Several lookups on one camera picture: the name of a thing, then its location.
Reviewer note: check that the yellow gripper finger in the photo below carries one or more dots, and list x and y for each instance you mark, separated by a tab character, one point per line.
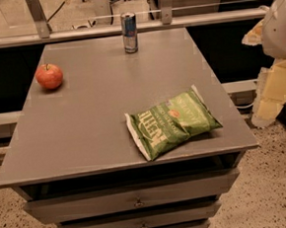
254	36
270	94

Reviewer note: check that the red apple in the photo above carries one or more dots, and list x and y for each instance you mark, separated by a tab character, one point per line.
49	76

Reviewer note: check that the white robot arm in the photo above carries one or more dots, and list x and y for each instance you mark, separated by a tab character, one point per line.
270	33

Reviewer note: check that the green chip bag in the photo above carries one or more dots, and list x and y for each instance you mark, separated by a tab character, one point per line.
169	124

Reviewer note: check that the blue silver drink can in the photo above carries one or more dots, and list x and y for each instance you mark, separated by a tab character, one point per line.
128	29

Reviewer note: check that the grey drawer cabinet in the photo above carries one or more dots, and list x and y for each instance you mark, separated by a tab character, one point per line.
75	139

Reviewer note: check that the middle grey drawer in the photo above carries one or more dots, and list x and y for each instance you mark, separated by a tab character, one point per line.
155	218

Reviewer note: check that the top grey drawer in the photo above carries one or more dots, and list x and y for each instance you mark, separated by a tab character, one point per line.
106	202

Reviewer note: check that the metal railing frame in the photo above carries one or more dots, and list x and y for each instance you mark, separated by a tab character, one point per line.
24	22

